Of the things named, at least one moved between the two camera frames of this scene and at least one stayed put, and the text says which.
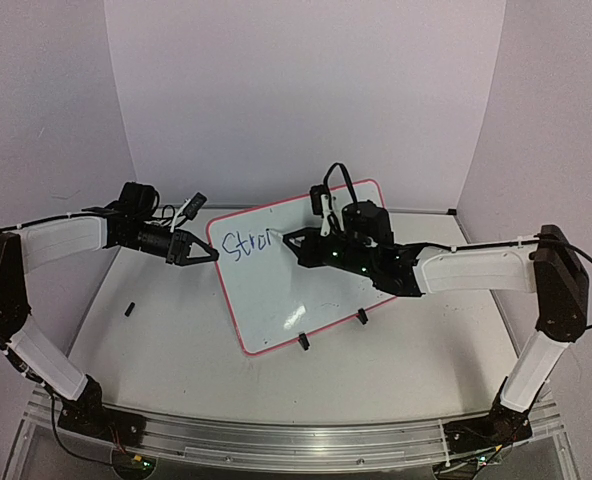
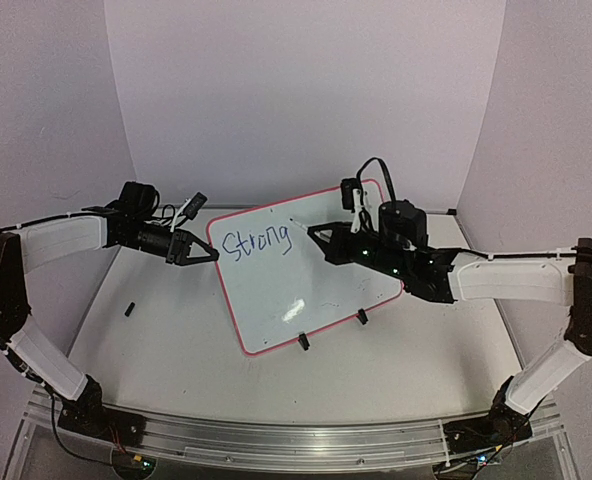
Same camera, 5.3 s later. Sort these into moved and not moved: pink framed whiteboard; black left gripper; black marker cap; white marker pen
Moved: white marker pen
Not moved: black marker cap; black left gripper; pink framed whiteboard
